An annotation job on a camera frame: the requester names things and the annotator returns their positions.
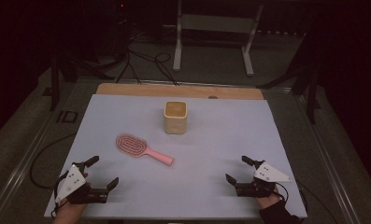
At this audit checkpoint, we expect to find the cream square cup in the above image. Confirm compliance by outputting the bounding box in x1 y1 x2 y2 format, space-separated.
163 100 188 135

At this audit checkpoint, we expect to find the person's right hand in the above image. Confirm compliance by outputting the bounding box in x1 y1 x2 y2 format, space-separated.
255 185 282 210

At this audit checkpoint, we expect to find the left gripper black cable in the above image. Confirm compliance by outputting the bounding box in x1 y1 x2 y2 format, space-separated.
50 170 71 218

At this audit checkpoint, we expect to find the black rectangular floor frame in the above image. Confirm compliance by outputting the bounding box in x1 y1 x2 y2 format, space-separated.
56 109 79 124

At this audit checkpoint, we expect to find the black metal stand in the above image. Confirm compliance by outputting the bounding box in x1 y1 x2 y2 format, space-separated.
257 31 321 125

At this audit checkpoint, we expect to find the white table sheet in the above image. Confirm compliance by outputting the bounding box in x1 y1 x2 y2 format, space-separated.
43 93 308 220

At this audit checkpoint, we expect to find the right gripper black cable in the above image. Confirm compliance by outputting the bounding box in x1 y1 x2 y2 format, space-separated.
273 181 308 218

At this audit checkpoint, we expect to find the white metal stand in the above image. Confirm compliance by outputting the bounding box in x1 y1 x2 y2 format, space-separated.
172 0 264 77

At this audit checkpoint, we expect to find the pink hairbrush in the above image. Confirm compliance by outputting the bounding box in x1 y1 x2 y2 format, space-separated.
115 133 175 167

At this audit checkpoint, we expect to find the black looped floor cable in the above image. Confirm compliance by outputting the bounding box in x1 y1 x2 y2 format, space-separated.
154 52 180 87

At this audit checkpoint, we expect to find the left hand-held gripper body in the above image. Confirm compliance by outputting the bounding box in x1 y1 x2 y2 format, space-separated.
55 163 109 205

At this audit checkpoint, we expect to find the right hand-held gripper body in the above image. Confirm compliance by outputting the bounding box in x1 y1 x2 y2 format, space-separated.
235 161 293 199

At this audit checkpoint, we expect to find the person's left hand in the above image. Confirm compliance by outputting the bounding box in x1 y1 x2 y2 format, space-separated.
51 172 90 224

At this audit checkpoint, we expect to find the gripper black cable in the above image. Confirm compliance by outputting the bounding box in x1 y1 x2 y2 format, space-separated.
50 170 71 218
273 181 308 218

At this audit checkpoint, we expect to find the metal floor rail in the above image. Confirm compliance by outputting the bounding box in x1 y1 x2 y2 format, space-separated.
0 106 58 224
293 92 362 224

